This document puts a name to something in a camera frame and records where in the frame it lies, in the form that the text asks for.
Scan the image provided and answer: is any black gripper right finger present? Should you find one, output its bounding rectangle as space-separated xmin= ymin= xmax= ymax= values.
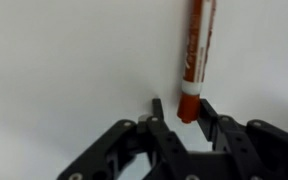
xmin=197 ymin=98 xmax=288 ymax=180

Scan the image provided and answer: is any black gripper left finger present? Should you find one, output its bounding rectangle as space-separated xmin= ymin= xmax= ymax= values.
xmin=56 ymin=98 xmax=198 ymax=180

